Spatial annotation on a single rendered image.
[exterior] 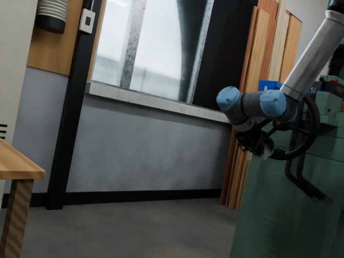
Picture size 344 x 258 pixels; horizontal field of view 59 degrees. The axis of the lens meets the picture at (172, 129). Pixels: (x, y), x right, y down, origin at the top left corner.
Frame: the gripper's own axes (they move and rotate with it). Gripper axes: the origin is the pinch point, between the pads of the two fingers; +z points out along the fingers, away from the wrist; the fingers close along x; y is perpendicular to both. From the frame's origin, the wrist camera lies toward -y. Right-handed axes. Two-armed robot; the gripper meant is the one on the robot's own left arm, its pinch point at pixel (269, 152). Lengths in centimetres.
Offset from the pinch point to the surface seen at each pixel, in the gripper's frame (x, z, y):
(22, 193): -26, -54, 59
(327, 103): 10.2, 1.3, -26.9
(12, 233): -26, -49, 69
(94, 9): -125, -52, -39
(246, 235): -16, 42, 25
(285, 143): -7.6, 18.6, -15.2
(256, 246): -10, 43, 27
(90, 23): -122, -48, -30
